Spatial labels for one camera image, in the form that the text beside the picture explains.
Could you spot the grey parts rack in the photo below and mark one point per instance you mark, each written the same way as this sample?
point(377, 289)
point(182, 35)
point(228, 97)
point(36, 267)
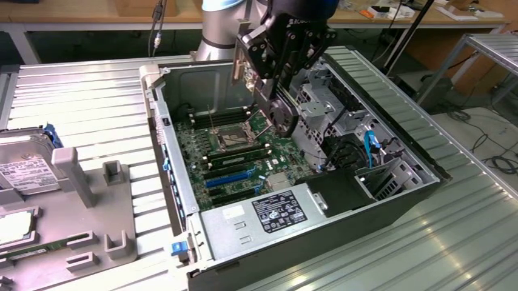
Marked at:
point(73, 218)

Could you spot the blue expansion slot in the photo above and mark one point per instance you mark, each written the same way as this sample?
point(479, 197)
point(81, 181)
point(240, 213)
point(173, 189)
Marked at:
point(226, 180)

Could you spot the short black expansion slot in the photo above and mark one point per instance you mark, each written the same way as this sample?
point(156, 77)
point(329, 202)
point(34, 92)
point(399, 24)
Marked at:
point(218, 191)

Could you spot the silver chipset heat sink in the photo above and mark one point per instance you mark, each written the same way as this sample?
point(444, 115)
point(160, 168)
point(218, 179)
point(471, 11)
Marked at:
point(280, 182)

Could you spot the dark RAM stick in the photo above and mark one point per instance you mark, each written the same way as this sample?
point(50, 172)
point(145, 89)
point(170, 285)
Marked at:
point(240, 159)

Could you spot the orange and white box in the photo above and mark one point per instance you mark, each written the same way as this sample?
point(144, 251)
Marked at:
point(371, 13)

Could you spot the blue release latch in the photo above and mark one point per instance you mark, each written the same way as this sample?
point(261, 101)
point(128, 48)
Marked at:
point(178, 248)

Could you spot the metal socket locking lever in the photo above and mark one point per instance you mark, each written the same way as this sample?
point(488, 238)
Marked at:
point(212, 119)
point(264, 133)

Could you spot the CPU socket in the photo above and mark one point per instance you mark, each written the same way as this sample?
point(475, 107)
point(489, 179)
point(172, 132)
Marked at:
point(233, 141)

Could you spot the small black box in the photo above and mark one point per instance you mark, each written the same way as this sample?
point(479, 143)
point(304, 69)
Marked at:
point(383, 9)

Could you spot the aluminium frame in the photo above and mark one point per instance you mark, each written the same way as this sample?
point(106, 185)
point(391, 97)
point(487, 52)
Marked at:
point(485, 48)

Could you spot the black plastic cover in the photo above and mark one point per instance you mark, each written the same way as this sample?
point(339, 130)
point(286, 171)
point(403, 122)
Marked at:
point(336, 194)

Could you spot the flat white box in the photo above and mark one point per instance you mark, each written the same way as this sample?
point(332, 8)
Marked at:
point(457, 13)

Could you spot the silver disk bay cage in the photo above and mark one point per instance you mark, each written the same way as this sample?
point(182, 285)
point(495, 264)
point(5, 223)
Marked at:
point(320, 110)

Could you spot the open black PC case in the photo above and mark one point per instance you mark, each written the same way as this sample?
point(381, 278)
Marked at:
point(344, 242)

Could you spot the green RAM stick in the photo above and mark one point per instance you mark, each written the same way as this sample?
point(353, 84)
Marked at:
point(41, 249)

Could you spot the hard disk with blue carrier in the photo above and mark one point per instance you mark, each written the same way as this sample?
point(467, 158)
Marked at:
point(25, 175)

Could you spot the silver CPU chip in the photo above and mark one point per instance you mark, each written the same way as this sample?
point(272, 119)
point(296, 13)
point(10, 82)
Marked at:
point(14, 227)

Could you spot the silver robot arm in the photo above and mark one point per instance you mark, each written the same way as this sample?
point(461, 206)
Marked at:
point(218, 30)

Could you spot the silver power supply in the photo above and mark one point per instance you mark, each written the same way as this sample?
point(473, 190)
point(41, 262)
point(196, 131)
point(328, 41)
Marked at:
point(226, 230)

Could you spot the long black expansion slot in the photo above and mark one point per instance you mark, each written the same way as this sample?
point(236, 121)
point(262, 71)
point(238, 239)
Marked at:
point(234, 198)
point(225, 172)

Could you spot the green graphics card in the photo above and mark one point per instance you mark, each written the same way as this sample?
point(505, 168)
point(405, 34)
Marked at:
point(284, 118)

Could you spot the wooden desk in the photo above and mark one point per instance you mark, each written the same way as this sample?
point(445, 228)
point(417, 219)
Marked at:
point(352, 22)

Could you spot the green motherboard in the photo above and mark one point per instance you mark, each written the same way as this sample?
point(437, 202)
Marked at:
point(292, 157)

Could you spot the metal socket cover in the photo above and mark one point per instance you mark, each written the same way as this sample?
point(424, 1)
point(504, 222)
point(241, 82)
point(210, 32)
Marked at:
point(248, 122)

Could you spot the blue slot clip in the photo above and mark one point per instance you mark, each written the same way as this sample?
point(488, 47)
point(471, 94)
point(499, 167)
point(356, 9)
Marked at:
point(184, 211)
point(178, 195)
point(173, 179)
point(165, 157)

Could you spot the black floor box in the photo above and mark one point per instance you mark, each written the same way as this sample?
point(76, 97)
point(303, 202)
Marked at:
point(429, 88)

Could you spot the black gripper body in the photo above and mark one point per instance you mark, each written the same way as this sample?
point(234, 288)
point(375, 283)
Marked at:
point(300, 13)

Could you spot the grey disk bay caddy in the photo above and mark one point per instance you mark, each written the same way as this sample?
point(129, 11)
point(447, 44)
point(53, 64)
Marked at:
point(401, 175)

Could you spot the small white box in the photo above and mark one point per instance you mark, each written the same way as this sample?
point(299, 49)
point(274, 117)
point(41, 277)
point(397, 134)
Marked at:
point(405, 13)

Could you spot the black stand pole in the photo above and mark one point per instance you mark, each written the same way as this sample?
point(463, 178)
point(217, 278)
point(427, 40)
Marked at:
point(409, 36)

